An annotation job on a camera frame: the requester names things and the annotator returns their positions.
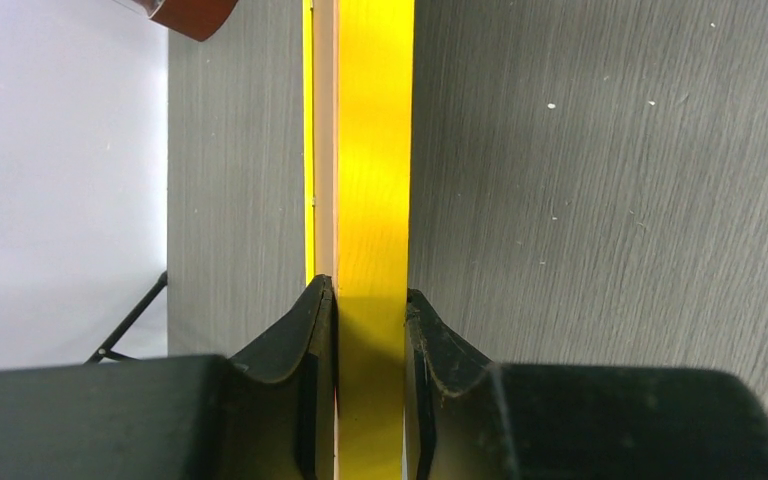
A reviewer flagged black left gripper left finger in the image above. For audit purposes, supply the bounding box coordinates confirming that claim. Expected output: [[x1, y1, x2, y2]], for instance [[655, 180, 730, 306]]
[[0, 275, 336, 479]]

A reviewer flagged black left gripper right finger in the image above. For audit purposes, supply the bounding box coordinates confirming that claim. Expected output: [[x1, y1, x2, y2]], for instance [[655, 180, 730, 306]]
[[405, 290, 768, 479]]

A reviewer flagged yellow wooden picture frame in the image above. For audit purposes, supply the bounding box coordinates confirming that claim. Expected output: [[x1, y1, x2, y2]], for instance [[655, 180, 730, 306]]
[[302, 1, 415, 479]]

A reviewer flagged brown metronome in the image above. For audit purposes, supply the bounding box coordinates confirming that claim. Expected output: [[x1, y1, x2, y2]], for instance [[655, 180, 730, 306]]
[[117, 0, 238, 42]]

